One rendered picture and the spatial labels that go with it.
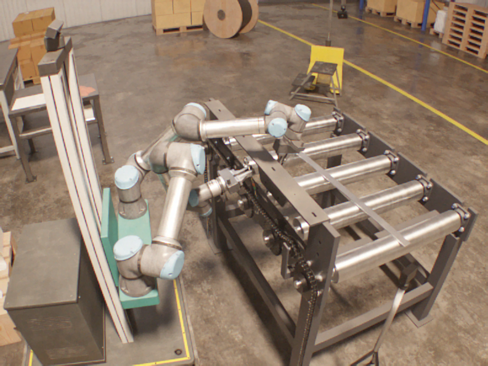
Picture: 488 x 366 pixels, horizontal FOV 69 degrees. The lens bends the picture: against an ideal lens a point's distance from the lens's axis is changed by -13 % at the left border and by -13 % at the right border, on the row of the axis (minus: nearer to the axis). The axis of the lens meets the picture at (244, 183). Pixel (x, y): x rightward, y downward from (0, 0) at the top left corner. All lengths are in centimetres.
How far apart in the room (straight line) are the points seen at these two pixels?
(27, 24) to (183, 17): 334
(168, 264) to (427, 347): 179
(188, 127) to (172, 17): 751
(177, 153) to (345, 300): 165
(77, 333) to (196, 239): 149
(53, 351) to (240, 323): 116
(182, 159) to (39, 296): 85
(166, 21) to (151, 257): 792
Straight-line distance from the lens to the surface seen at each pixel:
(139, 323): 224
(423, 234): 197
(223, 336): 253
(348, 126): 284
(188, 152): 156
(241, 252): 251
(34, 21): 848
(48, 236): 209
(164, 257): 147
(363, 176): 234
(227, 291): 274
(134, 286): 162
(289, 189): 162
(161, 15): 908
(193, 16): 921
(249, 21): 866
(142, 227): 195
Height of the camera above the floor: 211
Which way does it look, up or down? 35 degrees down
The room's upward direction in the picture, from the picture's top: straight up
